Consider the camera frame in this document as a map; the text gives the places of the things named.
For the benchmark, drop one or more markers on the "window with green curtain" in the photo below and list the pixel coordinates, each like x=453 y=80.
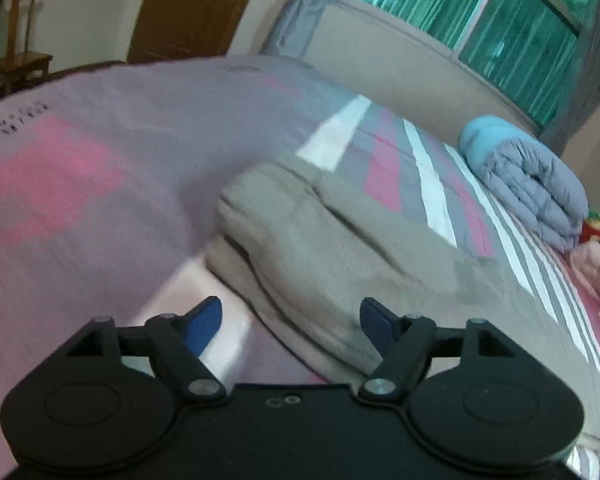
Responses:
x=522 y=48

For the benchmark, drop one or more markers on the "grey-brown fleece pants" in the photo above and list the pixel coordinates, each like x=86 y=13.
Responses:
x=304 y=248

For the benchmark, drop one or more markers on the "striped pink grey bed sheet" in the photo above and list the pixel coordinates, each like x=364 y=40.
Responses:
x=108 y=182

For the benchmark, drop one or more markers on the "grey side curtain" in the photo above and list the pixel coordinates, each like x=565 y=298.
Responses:
x=294 y=28

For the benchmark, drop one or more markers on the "pink folded cloth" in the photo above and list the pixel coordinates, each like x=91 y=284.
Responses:
x=597 y=264

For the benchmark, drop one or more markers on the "brown wooden door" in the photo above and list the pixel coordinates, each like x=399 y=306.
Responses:
x=170 y=30

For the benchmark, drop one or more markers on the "folded blue grey quilt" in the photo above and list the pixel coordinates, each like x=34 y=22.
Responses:
x=531 y=181

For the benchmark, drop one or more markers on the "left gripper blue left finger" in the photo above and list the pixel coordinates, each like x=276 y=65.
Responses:
x=197 y=327

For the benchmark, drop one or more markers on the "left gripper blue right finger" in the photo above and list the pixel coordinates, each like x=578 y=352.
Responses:
x=384 y=329

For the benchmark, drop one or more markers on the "wooden chair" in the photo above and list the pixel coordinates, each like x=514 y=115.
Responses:
x=19 y=61

